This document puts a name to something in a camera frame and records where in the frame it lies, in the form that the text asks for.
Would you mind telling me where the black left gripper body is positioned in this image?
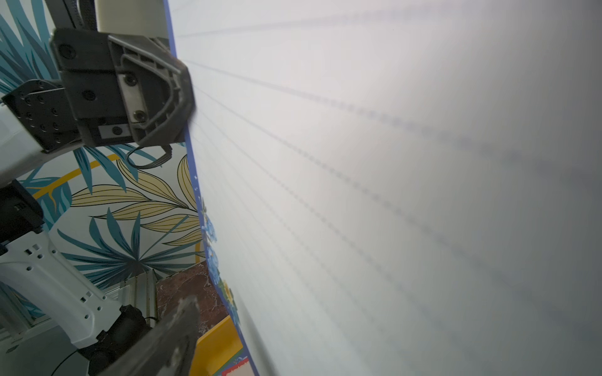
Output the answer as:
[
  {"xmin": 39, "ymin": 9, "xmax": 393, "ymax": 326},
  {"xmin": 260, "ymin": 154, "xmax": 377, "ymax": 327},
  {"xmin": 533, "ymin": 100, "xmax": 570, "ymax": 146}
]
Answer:
[{"xmin": 50, "ymin": 28, "xmax": 134, "ymax": 147}]

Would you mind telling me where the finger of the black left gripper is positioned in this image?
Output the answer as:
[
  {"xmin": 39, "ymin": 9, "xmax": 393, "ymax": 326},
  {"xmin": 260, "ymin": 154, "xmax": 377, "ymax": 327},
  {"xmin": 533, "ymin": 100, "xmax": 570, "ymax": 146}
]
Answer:
[{"xmin": 108, "ymin": 34, "xmax": 195, "ymax": 147}]

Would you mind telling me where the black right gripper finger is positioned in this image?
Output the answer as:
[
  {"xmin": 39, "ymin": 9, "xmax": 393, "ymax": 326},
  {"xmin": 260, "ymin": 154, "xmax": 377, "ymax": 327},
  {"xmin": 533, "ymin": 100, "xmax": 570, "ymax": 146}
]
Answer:
[{"xmin": 102, "ymin": 295, "xmax": 199, "ymax": 376}]

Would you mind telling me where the yellow plastic tray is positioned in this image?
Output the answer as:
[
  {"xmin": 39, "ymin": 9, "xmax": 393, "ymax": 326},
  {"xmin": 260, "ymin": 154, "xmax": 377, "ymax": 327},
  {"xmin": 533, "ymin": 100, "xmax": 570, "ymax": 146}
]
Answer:
[{"xmin": 189, "ymin": 316, "xmax": 243, "ymax": 376}]

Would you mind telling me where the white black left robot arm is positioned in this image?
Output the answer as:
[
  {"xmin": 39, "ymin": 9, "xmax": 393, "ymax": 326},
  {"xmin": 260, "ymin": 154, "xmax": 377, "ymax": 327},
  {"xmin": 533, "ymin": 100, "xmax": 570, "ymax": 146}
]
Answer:
[{"xmin": 1, "ymin": 1, "xmax": 202, "ymax": 375}]

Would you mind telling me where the stack of stationery papers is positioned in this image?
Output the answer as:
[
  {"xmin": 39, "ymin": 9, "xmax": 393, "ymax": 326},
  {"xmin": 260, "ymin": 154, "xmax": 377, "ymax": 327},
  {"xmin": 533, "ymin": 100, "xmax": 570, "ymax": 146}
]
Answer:
[{"xmin": 214, "ymin": 356, "xmax": 255, "ymax": 376}]

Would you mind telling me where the aluminium left corner post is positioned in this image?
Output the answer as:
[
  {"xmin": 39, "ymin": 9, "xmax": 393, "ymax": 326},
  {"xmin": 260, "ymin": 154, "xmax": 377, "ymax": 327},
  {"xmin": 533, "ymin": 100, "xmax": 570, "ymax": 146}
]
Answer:
[{"xmin": 104, "ymin": 270, "xmax": 158, "ymax": 327}]

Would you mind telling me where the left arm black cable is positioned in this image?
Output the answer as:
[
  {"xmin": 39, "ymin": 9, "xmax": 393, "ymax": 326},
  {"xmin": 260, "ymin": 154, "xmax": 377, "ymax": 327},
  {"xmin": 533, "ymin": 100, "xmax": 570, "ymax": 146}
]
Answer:
[{"xmin": 124, "ymin": 143, "xmax": 174, "ymax": 171}]

